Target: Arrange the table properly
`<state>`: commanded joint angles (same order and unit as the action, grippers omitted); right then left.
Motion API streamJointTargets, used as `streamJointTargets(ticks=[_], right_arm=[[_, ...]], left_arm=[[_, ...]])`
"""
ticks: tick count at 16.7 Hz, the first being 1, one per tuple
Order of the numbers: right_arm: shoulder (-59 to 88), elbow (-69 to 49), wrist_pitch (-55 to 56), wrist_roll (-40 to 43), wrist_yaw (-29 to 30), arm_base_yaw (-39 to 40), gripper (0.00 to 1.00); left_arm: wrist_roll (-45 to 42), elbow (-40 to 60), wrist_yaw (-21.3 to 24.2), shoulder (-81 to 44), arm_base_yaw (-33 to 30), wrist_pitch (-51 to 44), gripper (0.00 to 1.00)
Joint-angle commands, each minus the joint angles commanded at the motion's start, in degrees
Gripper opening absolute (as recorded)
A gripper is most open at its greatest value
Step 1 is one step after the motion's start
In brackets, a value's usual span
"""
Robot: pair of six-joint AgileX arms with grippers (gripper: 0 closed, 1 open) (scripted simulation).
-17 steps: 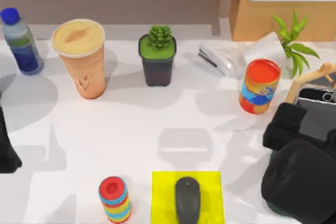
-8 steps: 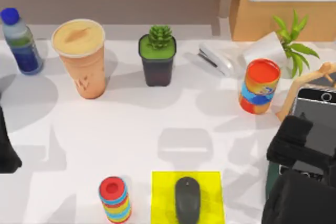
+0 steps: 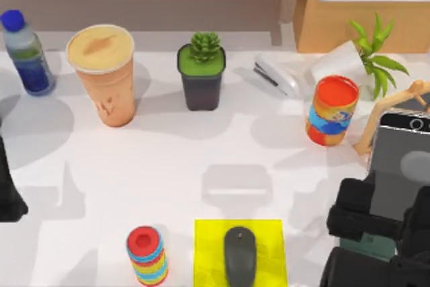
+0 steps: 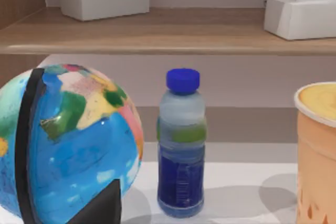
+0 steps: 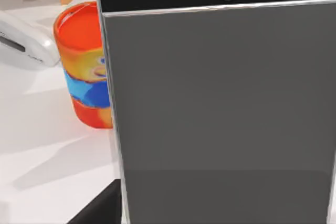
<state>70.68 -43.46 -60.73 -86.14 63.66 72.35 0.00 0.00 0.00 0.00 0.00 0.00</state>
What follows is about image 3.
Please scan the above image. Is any grey phone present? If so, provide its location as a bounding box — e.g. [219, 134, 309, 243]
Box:
[365, 108, 430, 226]

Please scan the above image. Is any red and blue can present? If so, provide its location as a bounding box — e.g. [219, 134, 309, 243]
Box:
[304, 76, 361, 147]

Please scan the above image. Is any wooden phone stand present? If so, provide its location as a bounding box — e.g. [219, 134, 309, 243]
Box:
[352, 79, 430, 159]

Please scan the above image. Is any black computer mouse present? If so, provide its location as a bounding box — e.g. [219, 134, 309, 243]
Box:
[223, 226, 258, 287]

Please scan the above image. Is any white pot with green plant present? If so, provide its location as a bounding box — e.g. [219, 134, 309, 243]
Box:
[310, 11, 411, 101]

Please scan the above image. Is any white stapler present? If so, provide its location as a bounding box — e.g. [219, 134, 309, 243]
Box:
[252, 52, 302, 100]

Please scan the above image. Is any flat yellow square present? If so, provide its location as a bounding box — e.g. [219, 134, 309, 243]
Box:
[193, 218, 290, 287]

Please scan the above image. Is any wooden cupboard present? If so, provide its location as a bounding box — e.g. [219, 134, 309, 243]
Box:
[293, 0, 430, 54]

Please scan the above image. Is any dark pot with green succulent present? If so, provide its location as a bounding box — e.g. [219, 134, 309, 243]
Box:
[177, 31, 226, 112]

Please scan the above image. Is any stack of coloured rings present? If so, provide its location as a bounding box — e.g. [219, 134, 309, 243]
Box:
[126, 225, 168, 285]

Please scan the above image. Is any tan drink cup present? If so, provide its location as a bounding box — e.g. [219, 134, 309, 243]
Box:
[66, 24, 137, 128]

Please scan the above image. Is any open wooden shelf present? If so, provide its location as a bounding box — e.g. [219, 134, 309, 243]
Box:
[0, 0, 303, 46]

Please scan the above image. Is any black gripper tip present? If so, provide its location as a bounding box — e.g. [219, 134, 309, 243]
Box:
[0, 135, 30, 224]

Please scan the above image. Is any blue capped water bottle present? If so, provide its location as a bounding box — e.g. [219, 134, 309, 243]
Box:
[0, 9, 57, 97]

